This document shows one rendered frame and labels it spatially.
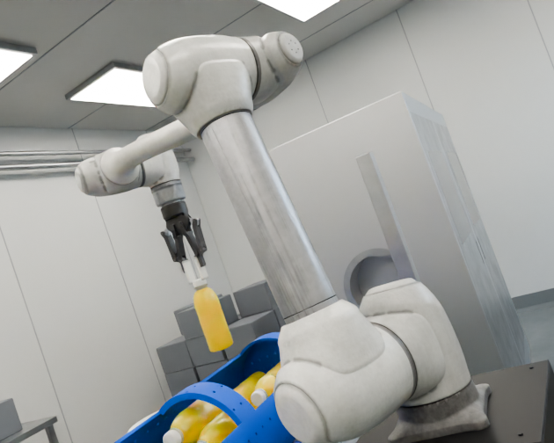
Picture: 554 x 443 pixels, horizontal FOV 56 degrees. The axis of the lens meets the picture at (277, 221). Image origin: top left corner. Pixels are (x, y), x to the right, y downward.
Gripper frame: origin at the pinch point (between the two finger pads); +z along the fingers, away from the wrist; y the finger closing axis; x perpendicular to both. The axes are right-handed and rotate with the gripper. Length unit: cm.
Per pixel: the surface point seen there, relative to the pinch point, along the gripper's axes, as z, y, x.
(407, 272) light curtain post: 28, -40, -73
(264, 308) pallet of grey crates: 56, 156, -304
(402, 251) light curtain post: 20, -40, -73
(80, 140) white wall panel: -173, 307, -312
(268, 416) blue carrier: 38.0, -20.0, 19.7
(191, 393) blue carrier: 26.2, -8.5, 29.3
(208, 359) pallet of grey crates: 82, 208, -267
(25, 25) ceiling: -189, 158, -133
